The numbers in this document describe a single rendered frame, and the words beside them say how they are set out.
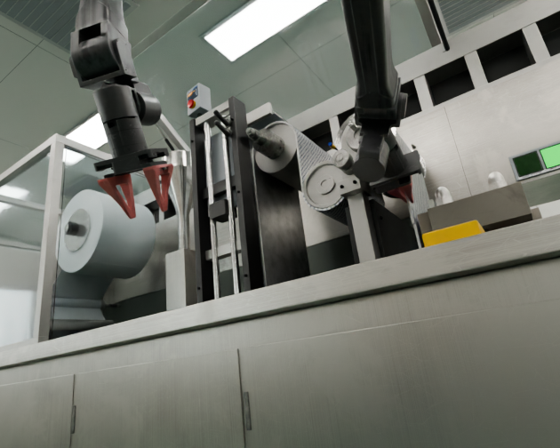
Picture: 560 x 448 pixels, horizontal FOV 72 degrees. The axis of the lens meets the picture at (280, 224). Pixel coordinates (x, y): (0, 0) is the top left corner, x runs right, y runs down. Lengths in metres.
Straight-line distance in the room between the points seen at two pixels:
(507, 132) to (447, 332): 0.79
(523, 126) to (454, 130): 0.17
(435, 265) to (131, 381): 0.63
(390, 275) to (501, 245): 0.13
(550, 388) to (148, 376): 0.65
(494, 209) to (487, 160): 0.44
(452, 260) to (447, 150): 0.75
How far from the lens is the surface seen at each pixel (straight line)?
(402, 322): 0.55
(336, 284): 0.56
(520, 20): 1.40
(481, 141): 1.23
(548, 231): 0.51
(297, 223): 1.20
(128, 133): 0.66
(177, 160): 1.43
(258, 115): 1.12
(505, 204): 0.78
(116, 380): 0.93
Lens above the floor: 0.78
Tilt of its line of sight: 19 degrees up
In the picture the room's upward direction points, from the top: 7 degrees counter-clockwise
